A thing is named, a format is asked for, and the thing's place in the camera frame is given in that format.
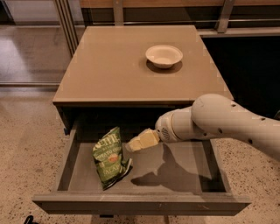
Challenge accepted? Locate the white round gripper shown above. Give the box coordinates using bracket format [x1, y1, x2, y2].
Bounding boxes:
[125, 112, 178, 152]

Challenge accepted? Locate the green jalapeno chip bag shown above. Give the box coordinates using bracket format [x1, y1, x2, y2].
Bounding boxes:
[92, 127, 132, 190]

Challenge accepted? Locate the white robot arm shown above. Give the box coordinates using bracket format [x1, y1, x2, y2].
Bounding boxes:
[126, 94, 280, 161]

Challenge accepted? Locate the open grey top drawer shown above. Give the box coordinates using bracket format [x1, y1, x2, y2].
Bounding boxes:
[32, 122, 250, 216]

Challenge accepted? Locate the grey cabinet with countertop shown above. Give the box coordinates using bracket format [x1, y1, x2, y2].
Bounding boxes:
[53, 25, 232, 130]

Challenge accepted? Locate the white paper bowl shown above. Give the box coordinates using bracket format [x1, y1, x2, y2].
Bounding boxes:
[145, 45, 183, 69]

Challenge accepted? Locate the black object on floor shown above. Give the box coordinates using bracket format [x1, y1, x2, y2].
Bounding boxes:
[24, 215, 38, 224]

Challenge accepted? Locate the metal shelving frame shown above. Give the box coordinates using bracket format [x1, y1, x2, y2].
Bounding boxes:
[0, 0, 280, 88]

